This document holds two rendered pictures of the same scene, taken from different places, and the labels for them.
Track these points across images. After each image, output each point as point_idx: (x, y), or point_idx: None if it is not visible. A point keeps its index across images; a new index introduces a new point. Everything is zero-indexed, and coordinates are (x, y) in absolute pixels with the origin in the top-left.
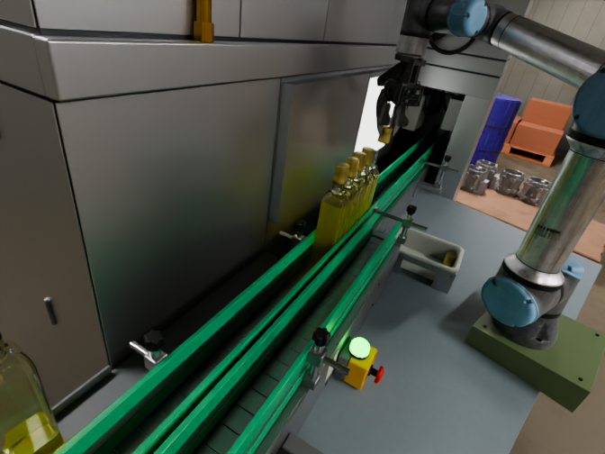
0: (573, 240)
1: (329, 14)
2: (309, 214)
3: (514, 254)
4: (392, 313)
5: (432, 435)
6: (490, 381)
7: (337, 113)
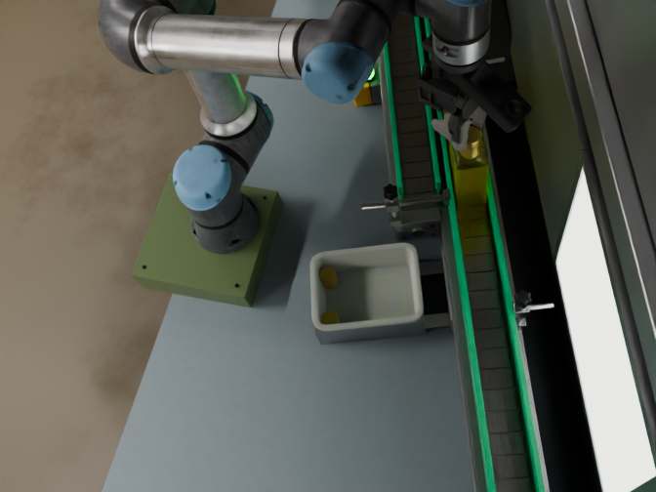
0: None
1: None
2: None
3: (247, 103)
4: (368, 185)
5: (290, 93)
6: (253, 172)
7: (546, 73)
